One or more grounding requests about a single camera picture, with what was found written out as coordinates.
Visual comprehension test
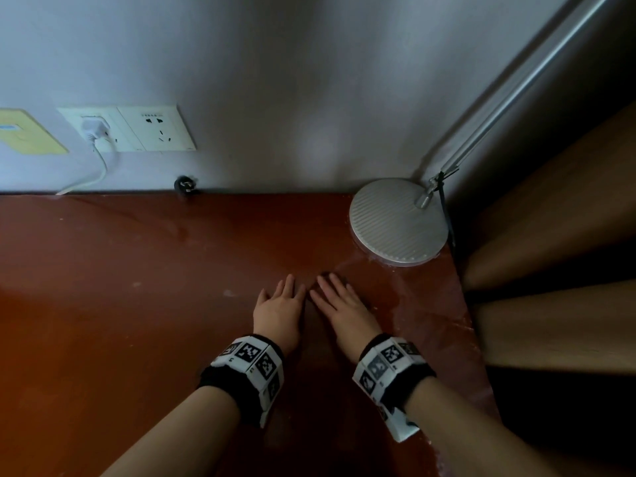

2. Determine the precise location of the person's left hand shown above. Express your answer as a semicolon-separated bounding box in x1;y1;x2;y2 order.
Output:
252;274;307;358

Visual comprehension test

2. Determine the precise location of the person's right hand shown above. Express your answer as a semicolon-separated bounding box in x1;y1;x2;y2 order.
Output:
309;272;384;363

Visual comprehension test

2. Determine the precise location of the person's left forearm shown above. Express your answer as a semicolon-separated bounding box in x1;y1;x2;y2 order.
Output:
99;387;242;477

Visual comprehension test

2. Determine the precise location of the person's right forearm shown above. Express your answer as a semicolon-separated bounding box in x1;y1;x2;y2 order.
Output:
405;377;562;477

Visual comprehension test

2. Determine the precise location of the silver desk lamp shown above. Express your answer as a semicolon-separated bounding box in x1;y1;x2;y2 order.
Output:
348;0;617;268

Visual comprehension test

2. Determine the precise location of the red wooden table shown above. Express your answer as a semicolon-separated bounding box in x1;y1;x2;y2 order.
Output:
0;193;503;477

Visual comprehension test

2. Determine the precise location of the beige curtain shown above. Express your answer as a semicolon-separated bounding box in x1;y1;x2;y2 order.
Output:
459;101;636;376

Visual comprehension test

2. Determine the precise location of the white power plug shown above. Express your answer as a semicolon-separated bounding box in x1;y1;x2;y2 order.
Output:
79;116;112;143

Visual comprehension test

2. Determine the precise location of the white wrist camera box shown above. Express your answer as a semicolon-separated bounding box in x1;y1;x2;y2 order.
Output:
377;404;421;444

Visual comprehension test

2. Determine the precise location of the black lamp cable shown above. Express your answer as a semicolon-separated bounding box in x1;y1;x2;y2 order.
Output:
435;172;457;256

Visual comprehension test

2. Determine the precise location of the white wall power socket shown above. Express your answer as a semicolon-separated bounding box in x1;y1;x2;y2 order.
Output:
56;105;197;154

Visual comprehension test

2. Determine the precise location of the white plug cable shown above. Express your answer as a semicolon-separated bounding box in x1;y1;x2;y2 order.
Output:
55;138;119;196

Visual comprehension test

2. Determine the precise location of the beige wall plate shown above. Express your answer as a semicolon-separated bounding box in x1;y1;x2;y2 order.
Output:
0;107;70;156

